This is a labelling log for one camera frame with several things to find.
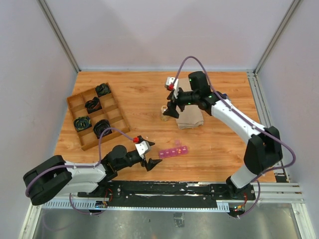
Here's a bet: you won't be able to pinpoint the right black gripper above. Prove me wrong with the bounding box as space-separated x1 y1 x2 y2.
163 85 199 118

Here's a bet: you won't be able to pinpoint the clear bottle yellow capsules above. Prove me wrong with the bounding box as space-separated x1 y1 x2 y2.
159 105 171 122

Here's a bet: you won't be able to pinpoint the pink weekly pill organizer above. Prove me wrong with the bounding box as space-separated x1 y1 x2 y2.
158 140 188 159

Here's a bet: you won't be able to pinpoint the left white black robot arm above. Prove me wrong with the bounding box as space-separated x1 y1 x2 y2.
23 136 162 206

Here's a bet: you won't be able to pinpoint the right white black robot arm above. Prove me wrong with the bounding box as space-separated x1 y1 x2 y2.
164 71 283 199

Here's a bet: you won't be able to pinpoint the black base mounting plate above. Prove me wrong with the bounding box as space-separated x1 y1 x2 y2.
76 181 256 202

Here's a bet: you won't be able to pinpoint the wooden compartment tray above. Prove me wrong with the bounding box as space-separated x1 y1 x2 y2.
66 83 131 151

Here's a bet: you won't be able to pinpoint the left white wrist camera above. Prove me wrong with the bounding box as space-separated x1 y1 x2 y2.
133 137 151 159

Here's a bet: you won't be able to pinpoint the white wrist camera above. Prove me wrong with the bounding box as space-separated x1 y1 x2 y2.
133 137 151 159
164 77 179 91

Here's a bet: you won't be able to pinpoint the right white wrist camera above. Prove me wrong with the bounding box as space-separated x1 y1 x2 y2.
164 77 179 91

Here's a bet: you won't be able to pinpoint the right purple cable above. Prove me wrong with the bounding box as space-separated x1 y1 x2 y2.
174 55 297 220

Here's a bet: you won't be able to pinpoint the purple cable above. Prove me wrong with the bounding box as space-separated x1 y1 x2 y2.
174 55 297 220
25 127 137 216

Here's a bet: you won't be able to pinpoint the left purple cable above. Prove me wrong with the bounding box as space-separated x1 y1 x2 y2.
25 127 137 216

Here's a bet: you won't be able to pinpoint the black coiled cable bottom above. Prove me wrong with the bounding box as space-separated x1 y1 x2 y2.
93 119 112 138

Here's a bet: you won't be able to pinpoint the black coiled cable top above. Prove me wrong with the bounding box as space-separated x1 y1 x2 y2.
96 84 112 97

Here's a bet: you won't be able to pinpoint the black green coiled cable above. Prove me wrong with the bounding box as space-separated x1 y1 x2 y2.
73 116 91 132

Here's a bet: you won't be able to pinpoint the black coiled cable middle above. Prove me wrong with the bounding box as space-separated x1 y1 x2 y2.
84 97 102 113

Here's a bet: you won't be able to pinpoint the grey slotted cable duct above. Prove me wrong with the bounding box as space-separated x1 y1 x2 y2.
42 197 230 213

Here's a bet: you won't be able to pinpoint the right aluminium frame post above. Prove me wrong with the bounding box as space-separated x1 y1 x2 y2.
253 0 303 75

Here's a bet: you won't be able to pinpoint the aluminium frame post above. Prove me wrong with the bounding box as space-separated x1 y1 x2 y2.
253 0 303 75
37 0 81 73

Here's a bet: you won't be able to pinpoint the left aluminium frame post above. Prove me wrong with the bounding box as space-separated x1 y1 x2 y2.
37 0 81 73

